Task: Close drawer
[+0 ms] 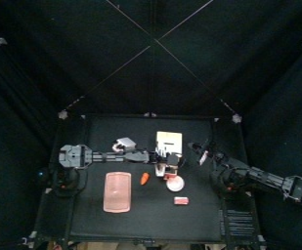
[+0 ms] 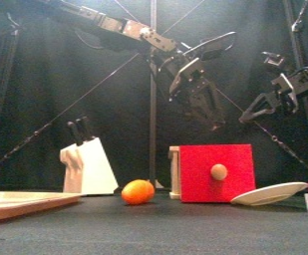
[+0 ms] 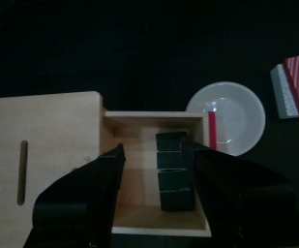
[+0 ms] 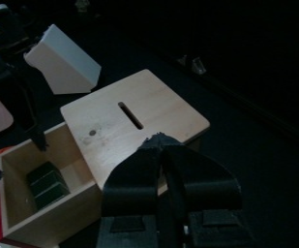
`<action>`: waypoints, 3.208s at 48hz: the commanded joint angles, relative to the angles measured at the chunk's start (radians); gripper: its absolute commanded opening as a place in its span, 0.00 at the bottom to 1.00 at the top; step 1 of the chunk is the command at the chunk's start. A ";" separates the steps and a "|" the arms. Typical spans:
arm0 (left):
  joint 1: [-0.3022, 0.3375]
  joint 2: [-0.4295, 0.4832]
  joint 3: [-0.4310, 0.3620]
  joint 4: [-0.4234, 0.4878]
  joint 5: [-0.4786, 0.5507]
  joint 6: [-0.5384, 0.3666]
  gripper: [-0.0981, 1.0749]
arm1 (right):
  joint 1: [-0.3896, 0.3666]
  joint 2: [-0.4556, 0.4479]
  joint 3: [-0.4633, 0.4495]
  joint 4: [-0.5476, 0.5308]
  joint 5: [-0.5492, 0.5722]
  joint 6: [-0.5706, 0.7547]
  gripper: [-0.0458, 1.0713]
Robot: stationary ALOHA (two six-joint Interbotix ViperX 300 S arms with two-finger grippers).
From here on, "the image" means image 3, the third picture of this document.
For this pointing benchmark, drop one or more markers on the wooden cabinet box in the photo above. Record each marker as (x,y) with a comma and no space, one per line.
(49,129)

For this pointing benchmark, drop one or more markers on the wooden drawer with pink front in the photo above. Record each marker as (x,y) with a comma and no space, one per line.
(141,180)

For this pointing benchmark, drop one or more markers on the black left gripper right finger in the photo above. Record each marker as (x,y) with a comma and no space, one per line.
(242,200)

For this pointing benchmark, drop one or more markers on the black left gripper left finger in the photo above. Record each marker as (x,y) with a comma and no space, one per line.
(78,200)

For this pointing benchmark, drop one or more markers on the white oval plate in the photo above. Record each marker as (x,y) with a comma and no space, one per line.
(238,113)

